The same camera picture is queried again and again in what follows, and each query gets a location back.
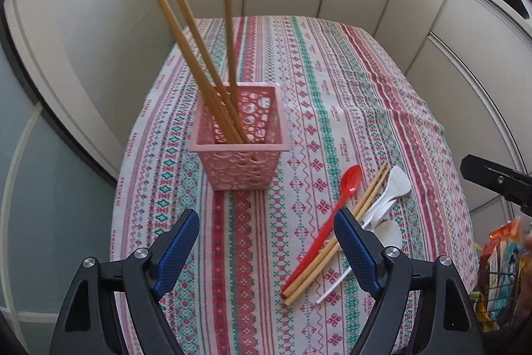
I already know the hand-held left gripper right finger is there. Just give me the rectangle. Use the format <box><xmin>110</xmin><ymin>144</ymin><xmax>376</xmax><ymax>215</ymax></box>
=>
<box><xmin>333</xmin><ymin>207</ymin><xmax>485</xmax><ymax>355</ymax></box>

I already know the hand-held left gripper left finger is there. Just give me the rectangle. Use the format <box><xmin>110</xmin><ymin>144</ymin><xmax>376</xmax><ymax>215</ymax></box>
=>
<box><xmin>49</xmin><ymin>209</ymin><xmax>200</xmax><ymax>355</ymax></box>

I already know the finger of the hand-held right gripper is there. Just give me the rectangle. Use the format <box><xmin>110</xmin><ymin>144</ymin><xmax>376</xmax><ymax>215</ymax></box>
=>
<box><xmin>461</xmin><ymin>154</ymin><xmax>532</xmax><ymax>216</ymax></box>

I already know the white plastic spoon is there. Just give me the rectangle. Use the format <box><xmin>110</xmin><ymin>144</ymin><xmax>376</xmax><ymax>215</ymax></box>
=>
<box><xmin>361</xmin><ymin>184</ymin><xmax>393</xmax><ymax>231</ymax></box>
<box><xmin>376</xmin><ymin>166</ymin><xmax>413</xmax><ymax>206</ymax></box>
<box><xmin>316</xmin><ymin>220</ymin><xmax>403</xmax><ymax>305</ymax></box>

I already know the red plastic spoon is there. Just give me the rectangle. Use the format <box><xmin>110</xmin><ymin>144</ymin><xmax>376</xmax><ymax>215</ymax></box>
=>
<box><xmin>281</xmin><ymin>165</ymin><xmax>363</xmax><ymax>293</ymax></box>

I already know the pink plastic utensil basket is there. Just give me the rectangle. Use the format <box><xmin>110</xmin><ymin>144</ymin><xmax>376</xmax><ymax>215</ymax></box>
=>
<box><xmin>189</xmin><ymin>81</ymin><xmax>290</xmax><ymax>191</ymax></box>

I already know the orange snack packet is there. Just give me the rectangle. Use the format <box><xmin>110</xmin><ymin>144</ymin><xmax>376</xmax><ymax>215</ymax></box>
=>
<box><xmin>488</xmin><ymin>217</ymin><xmax>522</xmax><ymax>252</ymax></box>

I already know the frosted glass sliding door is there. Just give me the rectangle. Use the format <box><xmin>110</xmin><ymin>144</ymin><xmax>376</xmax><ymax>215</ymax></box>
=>
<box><xmin>0</xmin><ymin>47</ymin><xmax>121</xmax><ymax>318</ymax></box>

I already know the striped patterned tablecloth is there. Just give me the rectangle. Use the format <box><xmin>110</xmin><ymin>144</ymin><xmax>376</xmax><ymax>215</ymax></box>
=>
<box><xmin>110</xmin><ymin>15</ymin><xmax>478</xmax><ymax>355</ymax></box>

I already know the black wire rack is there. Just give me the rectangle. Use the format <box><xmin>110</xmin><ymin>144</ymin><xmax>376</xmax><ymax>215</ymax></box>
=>
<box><xmin>471</xmin><ymin>269</ymin><xmax>522</xmax><ymax>333</ymax></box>

